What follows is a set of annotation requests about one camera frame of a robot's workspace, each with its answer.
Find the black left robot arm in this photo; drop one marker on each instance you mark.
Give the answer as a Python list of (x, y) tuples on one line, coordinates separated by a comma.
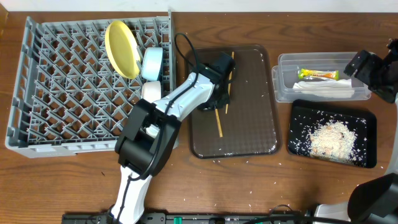
[(142, 157)]

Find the white round bowl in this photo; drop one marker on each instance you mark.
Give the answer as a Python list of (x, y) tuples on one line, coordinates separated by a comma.
[(151, 91)]

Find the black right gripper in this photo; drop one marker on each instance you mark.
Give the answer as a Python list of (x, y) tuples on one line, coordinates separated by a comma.
[(364, 73)]

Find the black waste tray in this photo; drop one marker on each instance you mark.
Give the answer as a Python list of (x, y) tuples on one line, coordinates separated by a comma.
[(307, 116)]

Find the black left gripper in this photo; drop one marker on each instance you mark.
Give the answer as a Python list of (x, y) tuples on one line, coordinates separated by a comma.
[(220, 94)]

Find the brown serving tray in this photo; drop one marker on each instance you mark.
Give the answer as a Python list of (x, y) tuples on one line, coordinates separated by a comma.
[(251, 126)]

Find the white plastic cup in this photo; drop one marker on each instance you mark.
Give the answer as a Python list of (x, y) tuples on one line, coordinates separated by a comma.
[(152, 131)]

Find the grey plastic dish rack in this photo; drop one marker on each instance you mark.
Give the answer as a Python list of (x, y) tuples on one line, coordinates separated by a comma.
[(67, 97)]

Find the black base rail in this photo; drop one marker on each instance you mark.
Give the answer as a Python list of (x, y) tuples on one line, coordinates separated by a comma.
[(161, 218)]

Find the wooden chopstick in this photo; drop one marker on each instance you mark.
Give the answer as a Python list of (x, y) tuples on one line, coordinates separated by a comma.
[(220, 131), (229, 84)]

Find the white crumpled napkin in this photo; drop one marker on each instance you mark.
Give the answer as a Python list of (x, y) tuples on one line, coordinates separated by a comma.
[(327, 88)]

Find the light blue bowl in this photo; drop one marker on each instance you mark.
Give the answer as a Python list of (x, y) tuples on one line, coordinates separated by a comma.
[(152, 63)]

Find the clear plastic waste bin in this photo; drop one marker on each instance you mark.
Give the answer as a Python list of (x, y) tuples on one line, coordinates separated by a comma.
[(285, 74)]

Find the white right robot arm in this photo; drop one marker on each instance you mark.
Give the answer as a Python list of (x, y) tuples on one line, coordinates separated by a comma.
[(374, 201)]

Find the yellow round plate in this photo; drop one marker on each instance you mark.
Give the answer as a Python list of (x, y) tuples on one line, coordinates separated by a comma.
[(121, 49)]

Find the yellow orange snack wrapper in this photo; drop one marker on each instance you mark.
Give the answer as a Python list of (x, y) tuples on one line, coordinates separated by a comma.
[(306, 74)]

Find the pile of rice waste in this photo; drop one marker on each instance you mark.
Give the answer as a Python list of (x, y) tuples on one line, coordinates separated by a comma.
[(332, 141)]

